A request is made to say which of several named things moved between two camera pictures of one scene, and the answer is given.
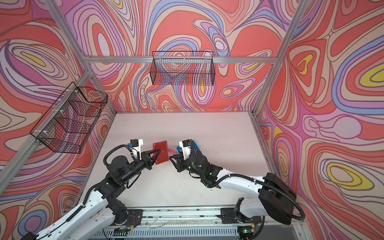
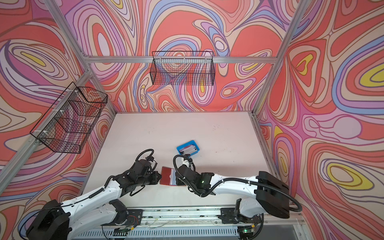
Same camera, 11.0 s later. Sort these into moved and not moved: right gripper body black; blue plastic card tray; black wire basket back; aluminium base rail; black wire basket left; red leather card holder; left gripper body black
Moved: red leather card holder; left gripper body black; right gripper body black
Not moved: blue plastic card tray; aluminium base rail; black wire basket back; black wire basket left
